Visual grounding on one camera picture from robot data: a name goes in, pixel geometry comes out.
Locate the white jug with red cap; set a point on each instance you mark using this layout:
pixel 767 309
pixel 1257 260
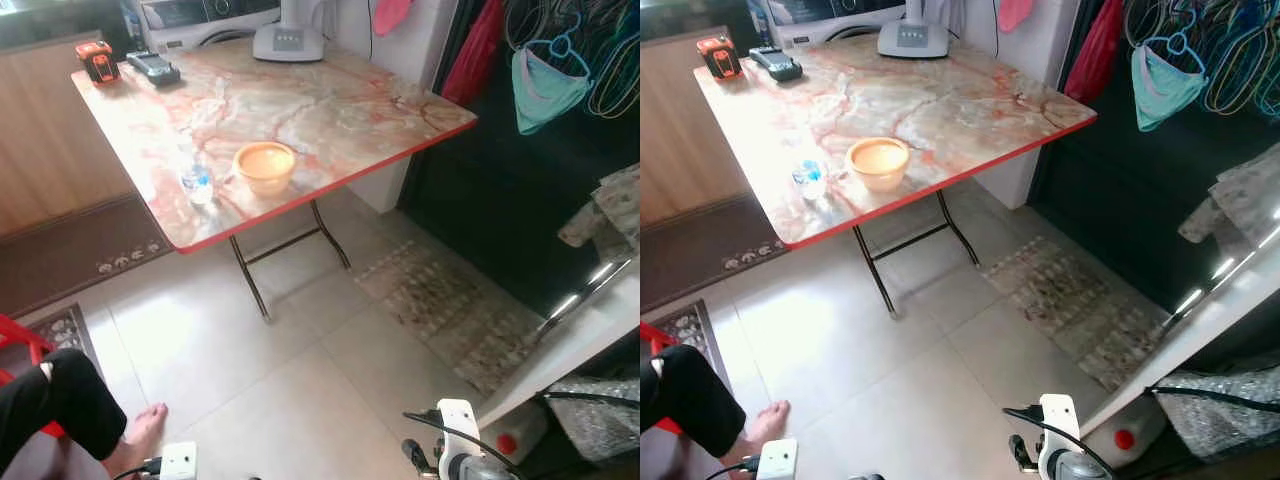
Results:
pixel 1125 440
pixel 510 440

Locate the beige patterned floor rug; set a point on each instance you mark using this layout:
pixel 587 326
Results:
pixel 1075 300
pixel 450 305

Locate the red plastic chair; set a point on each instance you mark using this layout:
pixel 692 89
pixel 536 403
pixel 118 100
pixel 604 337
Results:
pixel 18 335
pixel 652 335

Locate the person leg with bare foot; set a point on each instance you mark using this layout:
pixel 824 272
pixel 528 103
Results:
pixel 60 400
pixel 690 395

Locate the small dark-bordered patterned rug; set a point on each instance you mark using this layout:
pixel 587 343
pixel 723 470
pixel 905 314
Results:
pixel 692 328
pixel 68 330

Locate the beige patterned hanging cloth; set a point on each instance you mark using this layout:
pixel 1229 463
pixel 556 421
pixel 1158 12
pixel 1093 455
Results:
pixel 1240 195
pixel 612 210

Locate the orange plastic bowl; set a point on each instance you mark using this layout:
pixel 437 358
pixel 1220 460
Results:
pixel 878 162
pixel 264 166

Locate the small clear water bottle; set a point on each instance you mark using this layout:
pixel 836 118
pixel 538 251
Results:
pixel 198 184
pixel 810 180

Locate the brown door mat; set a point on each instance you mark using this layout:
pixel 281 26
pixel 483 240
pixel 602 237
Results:
pixel 700 245
pixel 60 250

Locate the marble pattern folding table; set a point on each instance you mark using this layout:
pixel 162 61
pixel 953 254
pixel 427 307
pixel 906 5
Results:
pixel 940 105
pixel 320 110

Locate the teal cloth on hanger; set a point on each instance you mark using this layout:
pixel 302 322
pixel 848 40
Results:
pixel 1162 88
pixel 545 92

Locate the red hanging cloth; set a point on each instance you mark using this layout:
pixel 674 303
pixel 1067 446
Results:
pixel 1095 55
pixel 474 58

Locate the light wooden panel cabinet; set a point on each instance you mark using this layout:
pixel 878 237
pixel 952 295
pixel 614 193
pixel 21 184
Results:
pixel 675 140
pixel 50 140

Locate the white fan base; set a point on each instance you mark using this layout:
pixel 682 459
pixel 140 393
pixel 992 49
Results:
pixel 288 40
pixel 912 36

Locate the pink hanging cloth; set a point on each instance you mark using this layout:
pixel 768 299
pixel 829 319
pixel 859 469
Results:
pixel 1014 12
pixel 390 14

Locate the black card terminal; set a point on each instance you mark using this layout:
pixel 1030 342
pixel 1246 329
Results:
pixel 776 64
pixel 153 68

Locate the white washing machine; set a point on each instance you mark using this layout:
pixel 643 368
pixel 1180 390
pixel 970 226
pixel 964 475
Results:
pixel 830 16
pixel 200 20

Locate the orange black handheld device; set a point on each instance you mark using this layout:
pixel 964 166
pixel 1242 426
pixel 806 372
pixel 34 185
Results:
pixel 98 62
pixel 720 58

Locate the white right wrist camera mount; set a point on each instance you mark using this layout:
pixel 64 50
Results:
pixel 460 420
pixel 1060 415

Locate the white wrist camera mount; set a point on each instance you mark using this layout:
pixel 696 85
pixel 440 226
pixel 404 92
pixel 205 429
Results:
pixel 778 460
pixel 178 462
pixel 460 420
pixel 1060 415

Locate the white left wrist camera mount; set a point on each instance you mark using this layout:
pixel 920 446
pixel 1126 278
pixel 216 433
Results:
pixel 178 462
pixel 778 460

